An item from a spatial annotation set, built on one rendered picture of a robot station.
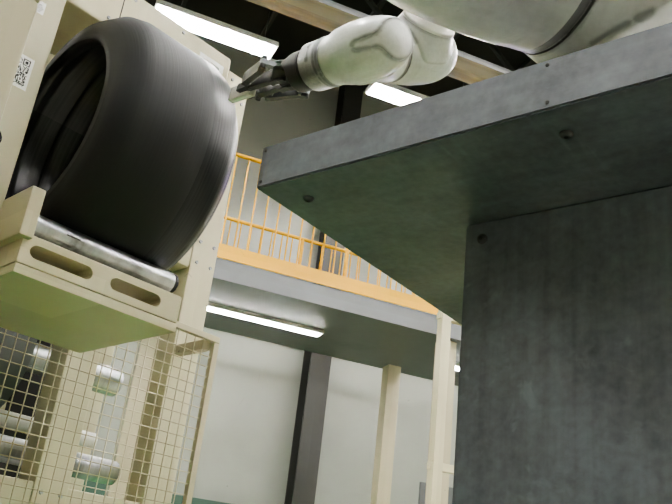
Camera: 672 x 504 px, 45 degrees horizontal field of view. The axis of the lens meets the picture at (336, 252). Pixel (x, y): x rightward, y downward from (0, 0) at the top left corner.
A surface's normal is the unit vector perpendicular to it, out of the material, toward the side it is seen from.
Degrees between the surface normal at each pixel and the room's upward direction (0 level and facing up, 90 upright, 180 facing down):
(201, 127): 92
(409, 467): 90
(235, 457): 90
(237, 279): 90
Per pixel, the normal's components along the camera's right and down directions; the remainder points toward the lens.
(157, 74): 0.54, -0.43
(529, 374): -0.59, -0.39
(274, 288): 0.40, -0.33
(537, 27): 0.08, 0.90
